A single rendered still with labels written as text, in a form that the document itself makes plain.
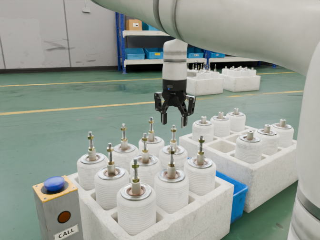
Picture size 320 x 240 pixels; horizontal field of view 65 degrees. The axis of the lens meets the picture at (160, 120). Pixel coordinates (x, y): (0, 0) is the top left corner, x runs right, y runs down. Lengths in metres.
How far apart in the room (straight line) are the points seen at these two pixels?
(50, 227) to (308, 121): 0.49
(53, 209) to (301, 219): 0.44
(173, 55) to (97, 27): 4.94
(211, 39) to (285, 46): 0.07
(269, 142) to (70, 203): 0.77
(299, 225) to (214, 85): 2.82
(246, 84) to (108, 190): 2.82
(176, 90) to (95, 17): 4.97
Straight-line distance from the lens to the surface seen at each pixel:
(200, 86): 2.92
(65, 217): 0.57
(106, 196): 0.71
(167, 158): 0.81
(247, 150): 0.97
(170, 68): 0.74
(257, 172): 0.96
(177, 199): 0.69
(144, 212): 0.62
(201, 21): 0.28
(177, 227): 0.68
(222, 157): 1.00
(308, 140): 0.22
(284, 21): 0.28
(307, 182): 0.23
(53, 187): 0.55
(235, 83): 3.22
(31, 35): 5.67
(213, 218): 0.80
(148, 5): 0.34
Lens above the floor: 0.60
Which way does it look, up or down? 18 degrees down
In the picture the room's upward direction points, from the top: straight up
